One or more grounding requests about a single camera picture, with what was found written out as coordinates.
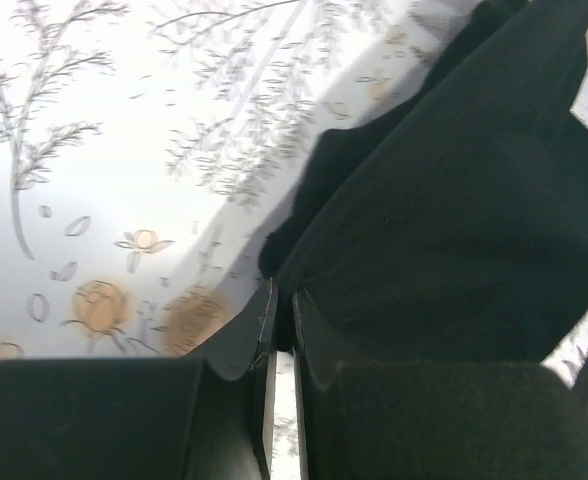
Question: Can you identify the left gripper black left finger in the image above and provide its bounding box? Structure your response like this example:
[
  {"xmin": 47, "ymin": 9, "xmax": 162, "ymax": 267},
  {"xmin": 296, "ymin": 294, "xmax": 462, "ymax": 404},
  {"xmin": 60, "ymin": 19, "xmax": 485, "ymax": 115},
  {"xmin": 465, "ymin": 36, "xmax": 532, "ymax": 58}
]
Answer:
[{"xmin": 0, "ymin": 281, "xmax": 278, "ymax": 480}]

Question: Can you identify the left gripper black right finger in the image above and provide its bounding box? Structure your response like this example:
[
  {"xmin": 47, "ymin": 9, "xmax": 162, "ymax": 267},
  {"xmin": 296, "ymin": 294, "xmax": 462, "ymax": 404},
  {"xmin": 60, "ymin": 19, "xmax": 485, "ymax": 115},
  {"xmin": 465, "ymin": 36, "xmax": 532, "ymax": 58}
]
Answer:
[{"xmin": 293, "ymin": 292, "xmax": 588, "ymax": 479}]

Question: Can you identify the black t shirt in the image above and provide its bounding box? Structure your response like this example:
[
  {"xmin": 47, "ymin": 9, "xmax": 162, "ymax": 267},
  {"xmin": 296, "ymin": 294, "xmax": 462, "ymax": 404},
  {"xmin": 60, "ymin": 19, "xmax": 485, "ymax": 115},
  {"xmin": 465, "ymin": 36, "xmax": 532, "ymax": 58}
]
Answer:
[{"xmin": 258, "ymin": 1, "xmax": 588, "ymax": 362}]

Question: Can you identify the floral patterned table mat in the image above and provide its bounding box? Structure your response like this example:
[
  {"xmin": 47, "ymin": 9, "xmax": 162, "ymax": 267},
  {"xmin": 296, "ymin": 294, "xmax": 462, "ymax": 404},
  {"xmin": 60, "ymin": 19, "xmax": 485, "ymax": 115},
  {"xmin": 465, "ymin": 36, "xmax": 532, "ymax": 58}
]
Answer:
[{"xmin": 0, "ymin": 1, "xmax": 588, "ymax": 479}]

